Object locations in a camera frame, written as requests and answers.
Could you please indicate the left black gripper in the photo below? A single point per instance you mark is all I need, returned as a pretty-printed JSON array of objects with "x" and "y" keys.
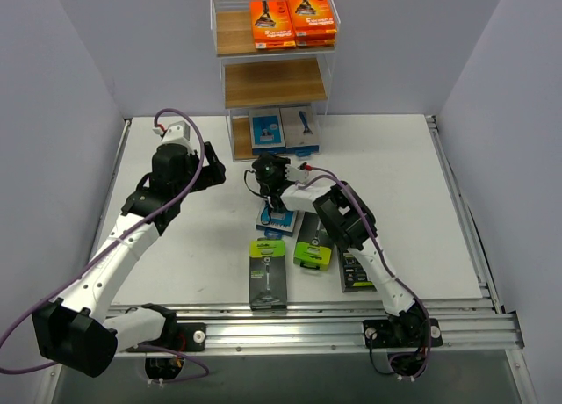
[{"x": 211, "y": 168}]

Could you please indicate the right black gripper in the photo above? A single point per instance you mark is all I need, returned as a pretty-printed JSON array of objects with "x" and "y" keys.
[{"x": 272, "y": 200}]

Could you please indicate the blue Harry's box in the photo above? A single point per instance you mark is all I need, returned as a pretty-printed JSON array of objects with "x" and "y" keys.
[
  {"x": 266, "y": 131},
  {"x": 278, "y": 223}
]

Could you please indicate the black green razor box front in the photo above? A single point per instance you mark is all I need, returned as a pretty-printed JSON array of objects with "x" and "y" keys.
[{"x": 267, "y": 275}]

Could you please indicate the black green razor box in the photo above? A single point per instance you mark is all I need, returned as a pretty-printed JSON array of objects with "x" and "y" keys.
[
  {"x": 267, "y": 275},
  {"x": 313, "y": 248}
]

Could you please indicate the grey blue razor box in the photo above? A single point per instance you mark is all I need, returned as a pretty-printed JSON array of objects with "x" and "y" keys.
[{"x": 302, "y": 136}]

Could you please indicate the black box with face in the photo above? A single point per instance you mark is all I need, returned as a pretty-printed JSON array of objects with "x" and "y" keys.
[{"x": 352, "y": 275}]

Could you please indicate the large orange Fusion5 razor box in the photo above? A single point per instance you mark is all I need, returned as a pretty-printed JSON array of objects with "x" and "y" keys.
[{"x": 271, "y": 25}]

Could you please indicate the narrow orange Fusion5 razor box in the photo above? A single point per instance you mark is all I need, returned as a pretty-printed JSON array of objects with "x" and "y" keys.
[{"x": 312, "y": 18}]

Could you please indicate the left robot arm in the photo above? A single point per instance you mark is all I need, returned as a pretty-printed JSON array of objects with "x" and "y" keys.
[{"x": 75, "y": 329}]

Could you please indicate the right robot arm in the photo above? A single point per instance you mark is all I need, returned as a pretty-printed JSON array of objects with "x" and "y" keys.
[{"x": 349, "y": 222}]

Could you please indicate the orange razor box on shelf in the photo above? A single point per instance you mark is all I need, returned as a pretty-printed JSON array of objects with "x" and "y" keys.
[{"x": 323, "y": 40}]

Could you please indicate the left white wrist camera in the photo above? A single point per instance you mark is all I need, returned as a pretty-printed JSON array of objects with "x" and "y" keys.
[{"x": 177, "y": 133}]

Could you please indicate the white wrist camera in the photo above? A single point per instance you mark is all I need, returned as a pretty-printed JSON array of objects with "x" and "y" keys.
[
  {"x": 297, "y": 174},
  {"x": 177, "y": 133}
]

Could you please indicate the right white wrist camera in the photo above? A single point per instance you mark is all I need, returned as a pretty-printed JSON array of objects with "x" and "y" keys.
[{"x": 297, "y": 174}]

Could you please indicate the white wire wooden shelf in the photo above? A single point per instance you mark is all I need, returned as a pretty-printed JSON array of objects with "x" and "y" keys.
[{"x": 253, "y": 78}]

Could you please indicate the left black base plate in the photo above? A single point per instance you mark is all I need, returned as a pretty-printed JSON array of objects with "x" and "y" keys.
[{"x": 190, "y": 337}]

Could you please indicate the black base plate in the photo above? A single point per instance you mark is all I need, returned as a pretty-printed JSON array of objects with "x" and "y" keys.
[
  {"x": 395, "y": 334},
  {"x": 190, "y": 337}
]

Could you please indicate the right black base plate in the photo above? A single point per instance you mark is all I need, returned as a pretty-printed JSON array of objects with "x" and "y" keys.
[{"x": 395, "y": 334}]

